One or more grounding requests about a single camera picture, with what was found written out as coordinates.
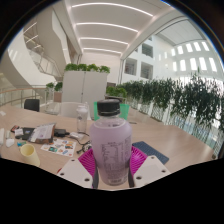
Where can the colourful sticker sheet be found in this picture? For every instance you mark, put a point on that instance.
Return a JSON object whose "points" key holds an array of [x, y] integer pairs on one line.
{"points": [[59, 147]]}

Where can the white computer mouse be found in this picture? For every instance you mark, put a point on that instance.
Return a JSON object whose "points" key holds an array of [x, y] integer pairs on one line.
{"points": [[9, 143]]}

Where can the row of green potted trees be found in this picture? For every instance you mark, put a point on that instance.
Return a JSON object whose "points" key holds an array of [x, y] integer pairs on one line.
{"points": [[186, 100]]}

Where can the white cabinet topped with plants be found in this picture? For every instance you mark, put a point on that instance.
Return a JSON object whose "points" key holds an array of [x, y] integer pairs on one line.
{"points": [[83, 86]]}

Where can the white paper note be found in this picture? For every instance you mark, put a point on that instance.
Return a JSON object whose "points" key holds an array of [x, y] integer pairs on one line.
{"points": [[2, 113]]}

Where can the brown planter with green plant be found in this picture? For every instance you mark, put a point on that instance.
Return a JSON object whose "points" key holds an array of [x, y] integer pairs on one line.
{"points": [[57, 93]]}

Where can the black power adapter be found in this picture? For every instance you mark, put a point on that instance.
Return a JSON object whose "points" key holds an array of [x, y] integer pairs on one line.
{"points": [[61, 132]]}

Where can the wood-topped glass railing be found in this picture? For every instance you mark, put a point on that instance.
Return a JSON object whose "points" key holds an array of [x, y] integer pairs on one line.
{"points": [[20, 95]]}

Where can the printed booklet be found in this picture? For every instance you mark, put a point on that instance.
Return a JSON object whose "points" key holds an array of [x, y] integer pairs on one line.
{"points": [[42, 133]]}

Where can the group of ceiling light strips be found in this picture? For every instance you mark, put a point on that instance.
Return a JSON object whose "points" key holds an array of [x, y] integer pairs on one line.
{"points": [[106, 25]]}

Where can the white power strip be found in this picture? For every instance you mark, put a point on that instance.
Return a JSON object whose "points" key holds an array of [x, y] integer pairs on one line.
{"points": [[2, 136]]}

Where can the black chair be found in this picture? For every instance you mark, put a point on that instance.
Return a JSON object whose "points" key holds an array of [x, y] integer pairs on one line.
{"points": [[32, 105]]}

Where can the purple drink bottle black cap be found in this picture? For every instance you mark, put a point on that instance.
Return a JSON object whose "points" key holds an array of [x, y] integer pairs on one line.
{"points": [[111, 150]]}

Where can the black notebook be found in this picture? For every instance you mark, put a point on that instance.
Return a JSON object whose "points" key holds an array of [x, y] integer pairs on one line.
{"points": [[28, 131]]}

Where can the cream yellow mug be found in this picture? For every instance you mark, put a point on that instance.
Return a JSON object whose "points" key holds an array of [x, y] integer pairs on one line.
{"points": [[30, 155]]}

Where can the red and black phone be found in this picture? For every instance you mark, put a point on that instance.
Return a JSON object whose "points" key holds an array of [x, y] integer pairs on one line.
{"points": [[14, 128]]}

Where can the clear shaker bottle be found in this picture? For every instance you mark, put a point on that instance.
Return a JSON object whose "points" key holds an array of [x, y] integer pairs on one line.
{"points": [[82, 120]]}

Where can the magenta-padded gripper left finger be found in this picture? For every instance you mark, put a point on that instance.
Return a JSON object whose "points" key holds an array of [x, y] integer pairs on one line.
{"points": [[75, 171]]}

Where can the white card pack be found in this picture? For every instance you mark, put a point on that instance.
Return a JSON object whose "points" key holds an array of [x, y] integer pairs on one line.
{"points": [[19, 132]]}

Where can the white chair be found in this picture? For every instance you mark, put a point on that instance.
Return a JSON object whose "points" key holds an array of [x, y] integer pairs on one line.
{"points": [[68, 110]]}

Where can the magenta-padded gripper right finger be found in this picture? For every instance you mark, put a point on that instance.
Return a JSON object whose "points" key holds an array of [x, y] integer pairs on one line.
{"points": [[151, 170]]}

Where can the small teal item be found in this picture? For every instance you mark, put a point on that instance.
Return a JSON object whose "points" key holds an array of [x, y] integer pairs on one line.
{"points": [[21, 144]]}

